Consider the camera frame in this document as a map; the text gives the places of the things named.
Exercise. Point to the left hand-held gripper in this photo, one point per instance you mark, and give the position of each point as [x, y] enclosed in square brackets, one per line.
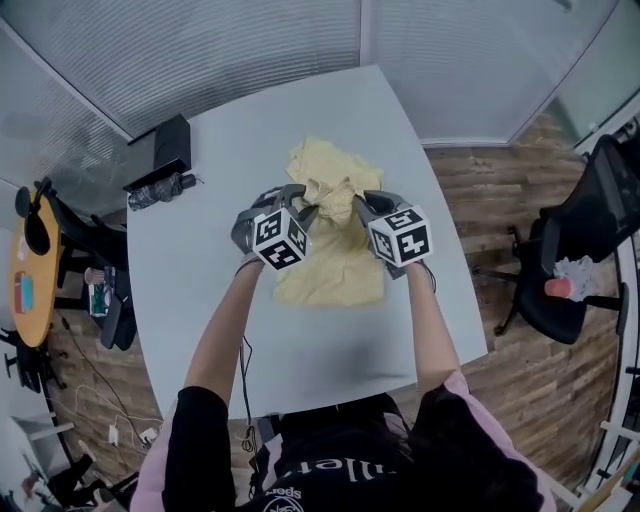
[280, 240]

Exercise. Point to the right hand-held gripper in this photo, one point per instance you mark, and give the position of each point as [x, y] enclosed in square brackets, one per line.
[402, 237]

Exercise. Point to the pale yellow cloth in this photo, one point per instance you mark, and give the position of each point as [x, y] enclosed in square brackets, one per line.
[332, 270]

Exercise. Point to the person's right forearm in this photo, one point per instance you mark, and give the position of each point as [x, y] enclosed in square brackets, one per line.
[432, 330]

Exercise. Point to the person's left forearm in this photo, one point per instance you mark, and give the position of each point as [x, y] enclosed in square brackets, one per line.
[222, 330]

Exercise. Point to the black folded umbrella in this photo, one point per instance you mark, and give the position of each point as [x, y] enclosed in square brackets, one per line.
[160, 191]

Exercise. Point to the black flat box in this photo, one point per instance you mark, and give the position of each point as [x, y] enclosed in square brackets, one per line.
[170, 150]

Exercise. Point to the black office chair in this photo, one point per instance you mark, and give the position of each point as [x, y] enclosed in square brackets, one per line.
[105, 250]
[585, 225]

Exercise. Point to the pink cup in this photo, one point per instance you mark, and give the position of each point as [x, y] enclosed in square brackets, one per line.
[558, 288]

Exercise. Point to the white crumpled plastic bag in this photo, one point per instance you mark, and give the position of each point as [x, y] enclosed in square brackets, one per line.
[577, 272]

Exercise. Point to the green white packet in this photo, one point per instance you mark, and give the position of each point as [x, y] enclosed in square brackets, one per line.
[102, 300]

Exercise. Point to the clear plastic cup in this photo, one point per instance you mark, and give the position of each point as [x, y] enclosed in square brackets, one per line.
[92, 276]

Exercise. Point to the person's black pink shirt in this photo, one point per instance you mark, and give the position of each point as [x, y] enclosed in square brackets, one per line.
[350, 450]

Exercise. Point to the white charger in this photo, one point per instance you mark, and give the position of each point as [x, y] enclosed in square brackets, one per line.
[148, 436]

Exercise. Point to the round wooden table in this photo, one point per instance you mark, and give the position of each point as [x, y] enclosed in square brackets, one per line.
[37, 300]

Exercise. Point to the pink white packet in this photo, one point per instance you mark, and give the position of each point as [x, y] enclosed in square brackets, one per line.
[22, 248]

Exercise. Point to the blue packet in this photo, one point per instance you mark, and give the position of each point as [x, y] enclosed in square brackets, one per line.
[28, 292]

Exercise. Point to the black metal shelf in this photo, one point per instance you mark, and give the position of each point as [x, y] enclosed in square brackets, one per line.
[622, 350]

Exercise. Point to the red book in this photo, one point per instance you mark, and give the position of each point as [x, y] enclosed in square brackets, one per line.
[19, 292]

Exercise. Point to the white power strip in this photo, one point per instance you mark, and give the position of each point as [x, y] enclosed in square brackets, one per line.
[114, 435]

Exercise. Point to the black chair base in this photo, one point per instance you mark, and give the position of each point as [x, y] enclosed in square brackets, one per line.
[27, 365]

